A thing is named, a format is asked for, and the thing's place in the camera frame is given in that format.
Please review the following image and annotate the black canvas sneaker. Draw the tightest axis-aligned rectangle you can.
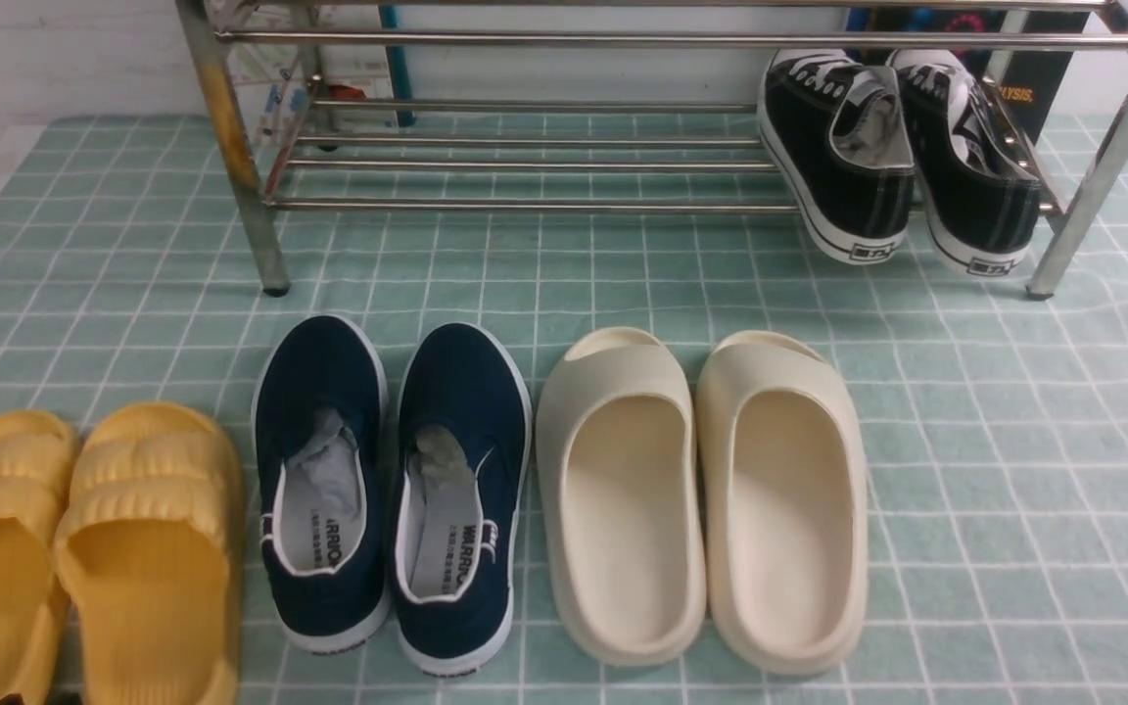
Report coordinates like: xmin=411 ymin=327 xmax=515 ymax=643
xmin=885 ymin=49 xmax=1040 ymax=277
xmin=756 ymin=49 xmax=915 ymax=266

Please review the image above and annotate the right navy slip-on shoe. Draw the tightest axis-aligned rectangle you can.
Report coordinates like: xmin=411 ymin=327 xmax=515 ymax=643
xmin=388 ymin=321 xmax=534 ymax=679

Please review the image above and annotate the navy slip-on shoe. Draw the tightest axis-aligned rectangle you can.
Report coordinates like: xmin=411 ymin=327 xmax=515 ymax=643
xmin=252 ymin=315 xmax=393 ymax=653
xmin=388 ymin=321 xmax=534 ymax=679

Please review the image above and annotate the left navy slip-on shoe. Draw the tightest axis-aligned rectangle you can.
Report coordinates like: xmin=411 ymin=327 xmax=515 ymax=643
xmin=252 ymin=315 xmax=393 ymax=653

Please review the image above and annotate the stainless steel shoe rack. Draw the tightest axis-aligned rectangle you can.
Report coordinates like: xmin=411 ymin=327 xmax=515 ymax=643
xmin=176 ymin=1 xmax=1128 ymax=301

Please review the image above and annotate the left cream foam slipper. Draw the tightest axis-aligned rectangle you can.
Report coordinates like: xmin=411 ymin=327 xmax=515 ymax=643
xmin=536 ymin=327 xmax=707 ymax=668

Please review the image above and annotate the cream foam slipper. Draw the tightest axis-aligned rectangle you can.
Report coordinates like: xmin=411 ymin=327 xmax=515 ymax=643
xmin=695 ymin=331 xmax=869 ymax=677
xmin=536 ymin=327 xmax=707 ymax=668

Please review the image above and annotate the right cream foam slipper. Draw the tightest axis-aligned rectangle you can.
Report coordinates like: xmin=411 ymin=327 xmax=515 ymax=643
xmin=695 ymin=331 xmax=869 ymax=677

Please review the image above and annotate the blue thin book spine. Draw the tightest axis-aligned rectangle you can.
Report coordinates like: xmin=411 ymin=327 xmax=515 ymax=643
xmin=379 ymin=5 xmax=416 ymax=126

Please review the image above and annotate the white printed box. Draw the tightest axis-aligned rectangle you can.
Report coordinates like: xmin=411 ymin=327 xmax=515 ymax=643
xmin=224 ymin=3 xmax=394 ymax=147

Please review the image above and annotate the right yellow foam slipper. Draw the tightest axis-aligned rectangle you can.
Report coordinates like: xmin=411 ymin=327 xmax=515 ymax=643
xmin=53 ymin=400 xmax=246 ymax=704

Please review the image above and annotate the yellow foam slipper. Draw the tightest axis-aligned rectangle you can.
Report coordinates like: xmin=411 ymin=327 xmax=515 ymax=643
xmin=0 ymin=409 xmax=79 ymax=704
xmin=53 ymin=400 xmax=246 ymax=704

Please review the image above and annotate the green checkered tablecloth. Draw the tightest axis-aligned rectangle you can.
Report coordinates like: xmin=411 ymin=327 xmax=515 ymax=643
xmin=0 ymin=117 xmax=1128 ymax=704

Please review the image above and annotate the black image processing book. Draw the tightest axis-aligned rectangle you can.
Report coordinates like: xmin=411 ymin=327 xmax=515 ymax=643
xmin=845 ymin=6 xmax=1091 ymax=142

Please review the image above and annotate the left yellow foam slipper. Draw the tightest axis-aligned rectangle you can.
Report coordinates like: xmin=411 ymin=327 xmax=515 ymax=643
xmin=0 ymin=409 xmax=79 ymax=704

